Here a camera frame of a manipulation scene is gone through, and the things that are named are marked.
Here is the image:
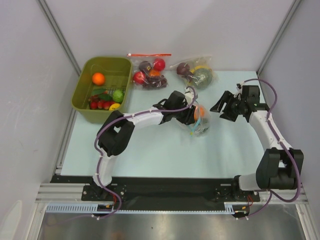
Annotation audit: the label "yellow fake lemon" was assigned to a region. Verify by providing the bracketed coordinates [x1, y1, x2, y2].
[108, 103, 121, 111]

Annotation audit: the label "red zip bag of food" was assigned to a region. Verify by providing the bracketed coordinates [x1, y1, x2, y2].
[127, 53, 172, 90]

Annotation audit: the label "clear zip top bag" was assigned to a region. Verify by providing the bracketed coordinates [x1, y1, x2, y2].
[177, 101, 211, 136]

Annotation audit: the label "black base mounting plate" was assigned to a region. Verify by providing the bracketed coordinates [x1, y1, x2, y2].
[50, 175, 262, 212]

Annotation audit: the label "orange fake fruit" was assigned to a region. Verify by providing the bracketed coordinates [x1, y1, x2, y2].
[193, 105, 206, 121]
[92, 72, 106, 86]

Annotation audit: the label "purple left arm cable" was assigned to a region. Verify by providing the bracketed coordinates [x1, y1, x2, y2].
[47, 86, 198, 221]

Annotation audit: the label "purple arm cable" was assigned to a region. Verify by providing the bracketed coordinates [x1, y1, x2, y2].
[236, 78, 302, 221]
[47, 86, 198, 221]

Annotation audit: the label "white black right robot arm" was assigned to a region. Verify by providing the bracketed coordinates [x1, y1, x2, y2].
[210, 84, 304, 203]

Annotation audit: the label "white cable duct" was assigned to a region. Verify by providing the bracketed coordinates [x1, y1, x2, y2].
[45, 202, 248, 215]

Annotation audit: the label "green fake fruit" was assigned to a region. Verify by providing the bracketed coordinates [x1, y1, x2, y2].
[112, 89, 125, 104]

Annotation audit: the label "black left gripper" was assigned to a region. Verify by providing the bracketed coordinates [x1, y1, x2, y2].
[172, 100, 196, 126]

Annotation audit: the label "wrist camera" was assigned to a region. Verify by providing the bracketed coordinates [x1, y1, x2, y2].
[184, 86, 198, 106]
[234, 81, 246, 100]

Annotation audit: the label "aluminium frame rail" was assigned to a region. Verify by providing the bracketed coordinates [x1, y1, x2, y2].
[34, 181, 309, 205]

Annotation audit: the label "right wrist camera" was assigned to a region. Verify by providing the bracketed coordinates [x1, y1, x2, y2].
[234, 81, 246, 100]

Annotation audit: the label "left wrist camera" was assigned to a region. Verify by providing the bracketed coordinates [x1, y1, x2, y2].
[184, 86, 198, 106]

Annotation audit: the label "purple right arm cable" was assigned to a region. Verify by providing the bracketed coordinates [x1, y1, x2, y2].
[236, 78, 302, 221]

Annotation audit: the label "clear bag with melon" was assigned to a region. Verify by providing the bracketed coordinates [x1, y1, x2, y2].
[169, 55, 219, 90]

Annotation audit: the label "red fake strawberries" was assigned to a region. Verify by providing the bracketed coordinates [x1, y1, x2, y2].
[88, 87, 116, 111]

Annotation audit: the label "olive green plastic bin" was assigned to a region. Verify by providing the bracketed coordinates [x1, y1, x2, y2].
[71, 56, 133, 124]

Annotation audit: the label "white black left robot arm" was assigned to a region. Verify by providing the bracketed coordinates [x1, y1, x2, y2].
[90, 86, 198, 201]

